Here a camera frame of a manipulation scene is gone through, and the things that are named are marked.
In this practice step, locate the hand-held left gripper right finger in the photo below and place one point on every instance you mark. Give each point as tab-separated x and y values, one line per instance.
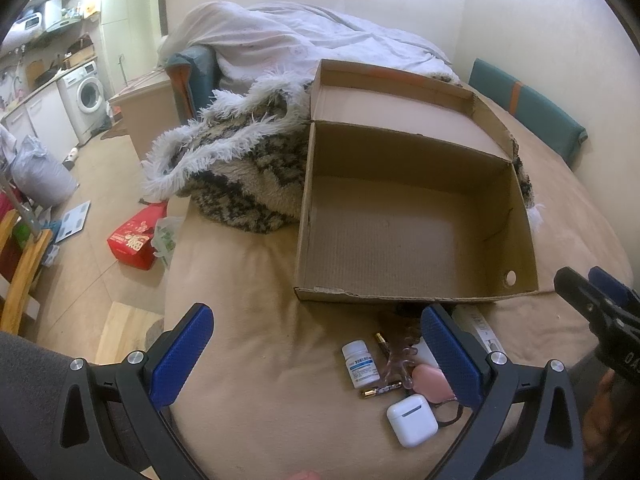
450	355

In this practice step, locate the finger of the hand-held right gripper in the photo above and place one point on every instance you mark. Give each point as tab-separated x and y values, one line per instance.
582	295
612	287

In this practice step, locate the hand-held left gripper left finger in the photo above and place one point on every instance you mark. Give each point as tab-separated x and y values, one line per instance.
185	355

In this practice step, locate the white printed carton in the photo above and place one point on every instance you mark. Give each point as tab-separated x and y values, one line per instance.
477	330

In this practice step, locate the clear pink hair claw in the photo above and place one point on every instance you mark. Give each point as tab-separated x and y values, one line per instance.
400	360

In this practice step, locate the small gold-tipped battery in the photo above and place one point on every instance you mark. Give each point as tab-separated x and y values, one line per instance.
382	344

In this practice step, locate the white earbuds case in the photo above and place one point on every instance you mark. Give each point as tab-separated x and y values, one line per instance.
412	420

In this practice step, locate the cardboard box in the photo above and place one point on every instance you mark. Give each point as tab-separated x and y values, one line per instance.
400	220

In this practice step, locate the person's right hand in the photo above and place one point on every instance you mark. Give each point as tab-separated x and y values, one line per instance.
602	410

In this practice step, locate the pink pouch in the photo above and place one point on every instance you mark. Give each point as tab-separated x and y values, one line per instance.
431	384

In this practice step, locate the light wooden board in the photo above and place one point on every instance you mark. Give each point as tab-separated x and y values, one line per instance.
127	332

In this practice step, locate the gold and black battery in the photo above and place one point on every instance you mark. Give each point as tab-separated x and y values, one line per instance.
381	390

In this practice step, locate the green and white plastic bag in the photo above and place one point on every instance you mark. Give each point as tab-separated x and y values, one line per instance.
167	240

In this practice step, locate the red gift bag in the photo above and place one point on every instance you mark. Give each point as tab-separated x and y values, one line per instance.
132	242

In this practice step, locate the white bathroom scale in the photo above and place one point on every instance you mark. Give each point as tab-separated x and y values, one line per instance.
72	222

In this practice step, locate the wooden chair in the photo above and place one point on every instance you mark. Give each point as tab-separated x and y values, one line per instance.
25	270

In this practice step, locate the patterned blanket with fur trim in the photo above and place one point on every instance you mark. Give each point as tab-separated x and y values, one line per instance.
240	170

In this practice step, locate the metal stand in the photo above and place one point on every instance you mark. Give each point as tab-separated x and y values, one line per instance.
22	205

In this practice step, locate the grey plastic bag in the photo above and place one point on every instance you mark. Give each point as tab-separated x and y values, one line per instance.
40	172

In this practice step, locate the wooden bedside cabinet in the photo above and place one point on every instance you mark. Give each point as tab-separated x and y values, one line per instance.
145	110

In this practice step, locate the white washing machine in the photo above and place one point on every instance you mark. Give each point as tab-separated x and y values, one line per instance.
85	92

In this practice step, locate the white kitchen counter cabinets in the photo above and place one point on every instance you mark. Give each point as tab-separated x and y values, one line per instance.
45	110

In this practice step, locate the cream wardrobe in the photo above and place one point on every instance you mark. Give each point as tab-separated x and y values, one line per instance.
130	25

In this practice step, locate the white duvet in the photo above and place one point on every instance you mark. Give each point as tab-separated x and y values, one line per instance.
300	35

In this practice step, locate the white microwave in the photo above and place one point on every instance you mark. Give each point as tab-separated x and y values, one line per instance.
30	21

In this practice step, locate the white wall appliance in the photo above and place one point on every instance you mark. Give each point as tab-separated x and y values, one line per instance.
52	14

